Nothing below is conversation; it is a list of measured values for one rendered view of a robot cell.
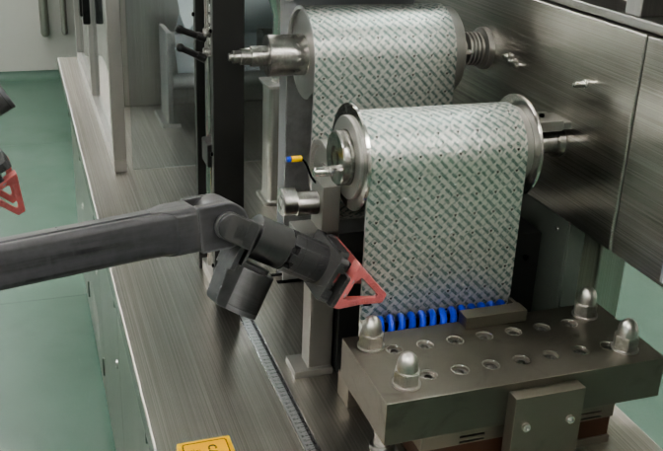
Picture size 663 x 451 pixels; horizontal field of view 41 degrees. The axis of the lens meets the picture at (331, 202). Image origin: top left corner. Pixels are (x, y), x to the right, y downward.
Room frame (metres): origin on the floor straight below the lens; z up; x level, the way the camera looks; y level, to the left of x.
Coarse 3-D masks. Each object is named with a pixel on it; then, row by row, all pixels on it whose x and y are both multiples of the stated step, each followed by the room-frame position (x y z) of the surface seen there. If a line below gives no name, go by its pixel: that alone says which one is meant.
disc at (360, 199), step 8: (344, 104) 1.18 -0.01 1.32; (352, 104) 1.16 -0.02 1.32; (344, 112) 1.18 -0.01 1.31; (352, 112) 1.15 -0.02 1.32; (360, 120) 1.12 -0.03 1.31; (360, 128) 1.12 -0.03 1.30; (360, 136) 1.12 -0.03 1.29; (368, 136) 1.11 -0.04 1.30; (368, 144) 1.10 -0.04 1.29; (368, 152) 1.09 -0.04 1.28; (368, 160) 1.09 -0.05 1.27; (368, 168) 1.09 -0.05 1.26; (368, 176) 1.09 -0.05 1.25; (368, 184) 1.09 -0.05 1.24; (360, 192) 1.11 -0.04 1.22; (368, 192) 1.09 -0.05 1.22; (344, 200) 1.16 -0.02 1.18; (352, 200) 1.13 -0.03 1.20; (360, 200) 1.11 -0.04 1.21; (352, 208) 1.13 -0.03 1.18; (360, 208) 1.11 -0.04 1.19
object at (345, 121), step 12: (516, 108) 1.23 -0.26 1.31; (336, 120) 1.19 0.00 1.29; (348, 120) 1.15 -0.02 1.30; (528, 120) 1.21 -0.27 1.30; (528, 132) 1.20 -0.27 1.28; (360, 144) 1.11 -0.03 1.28; (528, 144) 1.19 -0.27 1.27; (360, 156) 1.10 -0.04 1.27; (528, 156) 1.19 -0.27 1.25; (360, 168) 1.10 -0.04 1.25; (528, 168) 1.19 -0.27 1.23; (360, 180) 1.10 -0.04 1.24; (348, 192) 1.14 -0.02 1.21
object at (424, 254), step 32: (512, 192) 1.17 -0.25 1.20; (384, 224) 1.11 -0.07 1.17; (416, 224) 1.12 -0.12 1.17; (448, 224) 1.14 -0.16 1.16; (480, 224) 1.16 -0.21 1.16; (512, 224) 1.17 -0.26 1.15; (384, 256) 1.11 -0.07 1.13; (416, 256) 1.13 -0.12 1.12; (448, 256) 1.14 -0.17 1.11; (480, 256) 1.16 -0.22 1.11; (512, 256) 1.18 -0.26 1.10; (384, 288) 1.11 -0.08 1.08; (416, 288) 1.13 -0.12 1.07; (448, 288) 1.14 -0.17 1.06; (480, 288) 1.16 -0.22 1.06; (384, 320) 1.11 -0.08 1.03
